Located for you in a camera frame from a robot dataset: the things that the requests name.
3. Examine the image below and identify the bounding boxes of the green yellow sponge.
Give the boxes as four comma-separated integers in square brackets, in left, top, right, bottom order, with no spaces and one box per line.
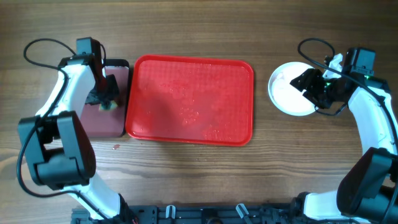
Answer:
[99,100,118,111]

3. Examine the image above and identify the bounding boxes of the white plate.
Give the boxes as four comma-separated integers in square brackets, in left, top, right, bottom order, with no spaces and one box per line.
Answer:
[268,62,315,116]

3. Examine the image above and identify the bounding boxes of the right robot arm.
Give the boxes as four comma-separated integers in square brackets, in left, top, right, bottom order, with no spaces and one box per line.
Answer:
[290,47,397,223]

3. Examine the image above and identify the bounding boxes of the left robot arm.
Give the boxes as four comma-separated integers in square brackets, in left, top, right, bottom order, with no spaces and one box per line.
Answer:
[16,37,134,223]

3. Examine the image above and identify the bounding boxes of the black tray with water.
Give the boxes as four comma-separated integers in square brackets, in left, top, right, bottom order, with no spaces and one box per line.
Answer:
[80,59,131,138]

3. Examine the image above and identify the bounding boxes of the red plastic tray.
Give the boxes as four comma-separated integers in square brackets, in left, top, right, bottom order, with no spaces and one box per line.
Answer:
[125,55,254,147]

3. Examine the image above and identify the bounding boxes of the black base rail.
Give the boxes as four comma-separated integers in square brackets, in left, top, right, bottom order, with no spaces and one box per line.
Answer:
[70,202,299,224]

